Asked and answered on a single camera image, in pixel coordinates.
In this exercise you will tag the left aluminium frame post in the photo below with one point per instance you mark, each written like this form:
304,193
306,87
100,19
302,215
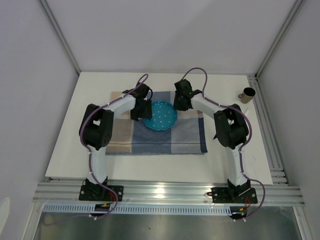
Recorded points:
48,13

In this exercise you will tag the brown mug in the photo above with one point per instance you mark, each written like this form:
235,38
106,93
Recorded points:
247,95

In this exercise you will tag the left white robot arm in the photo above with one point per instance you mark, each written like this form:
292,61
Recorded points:
97,127

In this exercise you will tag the aluminium mounting rail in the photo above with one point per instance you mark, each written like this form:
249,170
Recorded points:
165,193

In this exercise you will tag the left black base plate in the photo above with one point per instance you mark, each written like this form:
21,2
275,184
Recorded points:
96,193

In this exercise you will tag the teal dotted plate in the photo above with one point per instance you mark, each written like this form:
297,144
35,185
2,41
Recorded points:
163,116

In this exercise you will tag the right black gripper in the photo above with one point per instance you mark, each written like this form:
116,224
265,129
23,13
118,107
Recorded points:
176,106

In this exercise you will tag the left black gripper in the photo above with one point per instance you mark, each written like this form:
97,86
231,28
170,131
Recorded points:
147,114

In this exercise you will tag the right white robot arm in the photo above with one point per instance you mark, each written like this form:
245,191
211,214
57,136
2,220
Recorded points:
231,131

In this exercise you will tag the white slotted cable duct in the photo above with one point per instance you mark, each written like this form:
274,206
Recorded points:
140,209

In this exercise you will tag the right aluminium frame post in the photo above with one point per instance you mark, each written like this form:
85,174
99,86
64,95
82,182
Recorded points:
279,37

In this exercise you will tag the blue beige checked cloth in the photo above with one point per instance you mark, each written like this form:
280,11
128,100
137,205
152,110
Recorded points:
186,136

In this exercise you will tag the aluminium frame post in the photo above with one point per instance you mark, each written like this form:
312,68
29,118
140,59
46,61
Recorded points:
279,37
48,13

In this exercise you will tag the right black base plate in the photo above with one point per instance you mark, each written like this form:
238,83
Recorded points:
220,195

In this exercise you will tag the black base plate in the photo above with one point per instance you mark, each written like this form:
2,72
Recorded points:
220,195
96,193

